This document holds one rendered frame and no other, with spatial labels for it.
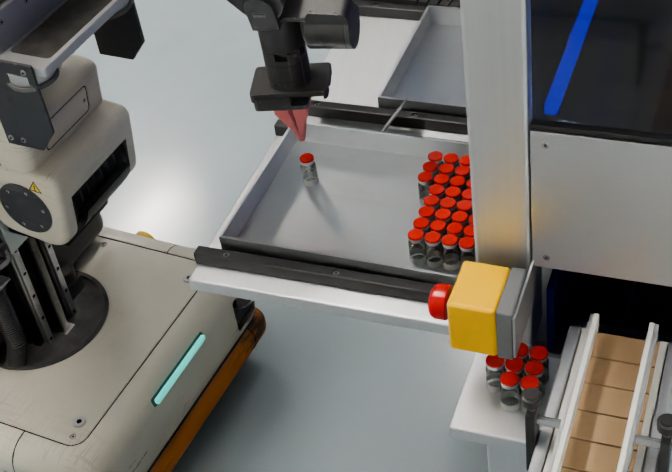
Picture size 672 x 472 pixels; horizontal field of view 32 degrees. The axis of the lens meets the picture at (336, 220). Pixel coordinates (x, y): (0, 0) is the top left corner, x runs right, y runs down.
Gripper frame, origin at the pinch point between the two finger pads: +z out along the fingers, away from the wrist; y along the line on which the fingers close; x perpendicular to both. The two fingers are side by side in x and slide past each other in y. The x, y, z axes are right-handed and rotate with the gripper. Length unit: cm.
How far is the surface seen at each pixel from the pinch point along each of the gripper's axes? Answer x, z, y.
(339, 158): 6.4, 9.7, 3.2
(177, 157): 120, 97, -65
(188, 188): 107, 97, -59
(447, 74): 26.4, 10.2, 18.2
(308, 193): -1.2, 9.6, -0.5
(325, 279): -19.6, 8.6, 4.0
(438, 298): -35.0, -3.0, 19.9
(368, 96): 21.8, 10.1, 6.2
